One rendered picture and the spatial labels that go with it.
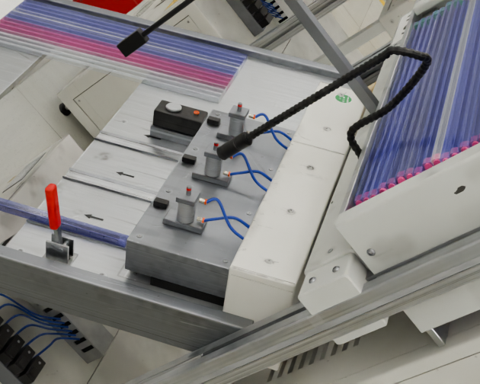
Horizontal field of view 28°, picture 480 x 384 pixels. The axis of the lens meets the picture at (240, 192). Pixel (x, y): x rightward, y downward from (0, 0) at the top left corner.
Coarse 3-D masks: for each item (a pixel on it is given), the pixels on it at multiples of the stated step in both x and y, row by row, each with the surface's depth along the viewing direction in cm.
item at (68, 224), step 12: (0, 204) 125; (12, 204) 125; (24, 216) 125; (36, 216) 124; (60, 216) 125; (72, 228) 124; (84, 228) 123; (96, 228) 124; (108, 240) 123; (120, 240) 123
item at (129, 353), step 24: (72, 144) 193; (24, 168) 192; (48, 168) 184; (0, 192) 190; (24, 192) 177; (0, 216) 170; (0, 240) 167; (0, 312) 161; (24, 312) 164; (24, 336) 162; (48, 336) 166; (120, 336) 180; (48, 360) 164; (72, 360) 168; (96, 360) 172; (120, 360) 177; (144, 360) 182; (168, 360) 187
